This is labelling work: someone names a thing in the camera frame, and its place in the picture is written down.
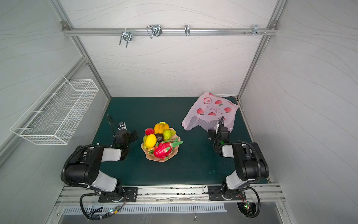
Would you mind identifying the pink plastic bag peach print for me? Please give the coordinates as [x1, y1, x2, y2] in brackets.
[182, 92, 239, 132]

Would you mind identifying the yellow lemon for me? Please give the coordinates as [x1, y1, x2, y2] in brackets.
[144, 134, 157, 148]

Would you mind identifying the red yellow strawberry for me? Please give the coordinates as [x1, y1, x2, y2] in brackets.
[147, 147, 155, 155]

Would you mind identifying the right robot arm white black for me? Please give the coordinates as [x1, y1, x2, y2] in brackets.
[208, 117, 269, 200]

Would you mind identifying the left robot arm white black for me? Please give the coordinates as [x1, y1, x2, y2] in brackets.
[61, 128, 138, 202]

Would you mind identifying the green starfruit left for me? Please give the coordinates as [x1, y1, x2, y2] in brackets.
[143, 135, 147, 149]

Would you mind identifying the pink flower-shaped fruit plate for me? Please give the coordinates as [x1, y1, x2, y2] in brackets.
[141, 129, 183, 162]

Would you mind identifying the dark purple plum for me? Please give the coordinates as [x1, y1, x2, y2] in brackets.
[155, 133, 164, 142]

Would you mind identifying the yellow banana bunch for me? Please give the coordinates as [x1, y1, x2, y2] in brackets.
[154, 122, 169, 134]

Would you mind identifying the pink dragon fruit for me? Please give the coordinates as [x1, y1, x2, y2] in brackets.
[153, 140, 183, 160]

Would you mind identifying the small metal hook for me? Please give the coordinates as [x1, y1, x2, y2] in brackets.
[184, 25, 190, 36]

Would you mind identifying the metal hook clamp left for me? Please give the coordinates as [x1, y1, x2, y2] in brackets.
[119, 30, 132, 48]

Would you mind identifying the metal hook clamp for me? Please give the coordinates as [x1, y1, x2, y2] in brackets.
[119, 30, 132, 48]
[146, 24, 163, 39]

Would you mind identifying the metal hook clamp middle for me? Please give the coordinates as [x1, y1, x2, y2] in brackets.
[146, 24, 163, 39]

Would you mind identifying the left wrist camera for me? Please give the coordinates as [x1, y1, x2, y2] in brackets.
[117, 122, 127, 130]

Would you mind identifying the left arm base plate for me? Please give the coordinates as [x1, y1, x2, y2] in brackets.
[98, 187, 139, 203]

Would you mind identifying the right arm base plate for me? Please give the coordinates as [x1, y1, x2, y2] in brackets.
[203, 185, 246, 202]

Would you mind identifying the white wire basket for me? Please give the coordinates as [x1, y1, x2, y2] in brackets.
[10, 74, 99, 145]

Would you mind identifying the left black cable bundle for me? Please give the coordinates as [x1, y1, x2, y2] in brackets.
[79, 191, 128, 221]

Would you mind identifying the white slotted cable duct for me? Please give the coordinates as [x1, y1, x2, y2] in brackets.
[62, 203, 227, 215]

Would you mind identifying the right black cable coil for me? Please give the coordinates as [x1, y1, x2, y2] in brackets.
[237, 187, 261, 218]

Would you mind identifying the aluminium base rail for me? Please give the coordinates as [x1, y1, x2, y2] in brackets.
[55, 183, 286, 206]

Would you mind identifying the metal bracket right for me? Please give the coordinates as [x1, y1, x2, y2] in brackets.
[242, 25, 268, 36]

